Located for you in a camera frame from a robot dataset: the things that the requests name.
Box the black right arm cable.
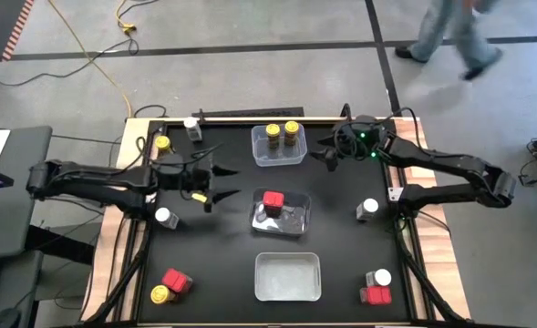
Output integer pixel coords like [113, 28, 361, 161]
[333, 107, 423, 159]

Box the white plastic bin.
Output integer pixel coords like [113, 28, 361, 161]
[253, 251, 322, 302]

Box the grey desk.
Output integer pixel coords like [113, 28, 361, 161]
[0, 125, 54, 261]

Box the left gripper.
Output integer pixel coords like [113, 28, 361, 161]
[186, 157, 243, 214]

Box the black floor cable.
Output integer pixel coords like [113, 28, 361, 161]
[0, 0, 162, 87]

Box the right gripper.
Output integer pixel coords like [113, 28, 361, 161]
[310, 116, 387, 172]

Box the long yellow floor cord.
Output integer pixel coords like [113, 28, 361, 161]
[46, 0, 135, 118]

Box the long black bar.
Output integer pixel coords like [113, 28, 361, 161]
[191, 106, 305, 119]

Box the black computer mouse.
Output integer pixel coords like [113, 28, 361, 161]
[0, 307, 23, 328]

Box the black cable loop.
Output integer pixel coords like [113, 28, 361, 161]
[132, 103, 169, 120]

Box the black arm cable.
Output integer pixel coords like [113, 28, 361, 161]
[333, 107, 423, 159]
[133, 134, 227, 204]

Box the glossy clear plastic bin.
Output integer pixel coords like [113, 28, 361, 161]
[248, 187, 313, 237]

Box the black table frame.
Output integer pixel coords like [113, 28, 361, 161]
[83, 116, 472, 328]

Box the grey keyboard shelf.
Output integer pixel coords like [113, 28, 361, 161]
[0, 249, 46, 328]

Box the yellow cord with plug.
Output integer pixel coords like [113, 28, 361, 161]
[114, 0, 138, 36]

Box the frosted clear plastic bin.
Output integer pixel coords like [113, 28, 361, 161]
[250, 123, 308, 169]

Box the person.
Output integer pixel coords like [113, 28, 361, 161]
[394, 0, 504, 82]

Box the red-lid patterned spice tin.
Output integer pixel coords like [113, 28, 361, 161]
[160, 267, 194, 295]
[262, 190, 286, 219]
[359, 285, 393, 306]

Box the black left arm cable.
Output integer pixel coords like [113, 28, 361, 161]
[133, 134, 227, 204]

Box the yellow-lid brown spice jar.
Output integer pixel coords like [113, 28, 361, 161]
[154, 135, 176, 156]
[264, 123, 282, 150]
[284, 119, 301, 148]
[150, 284, 178, 305]

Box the white-lid seasoning jar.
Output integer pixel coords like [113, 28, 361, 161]
[356, 198, 380, 223]
[154, 207, 181, 231]
[365, 268, 393, 288]
[182, 117, 204, 143]

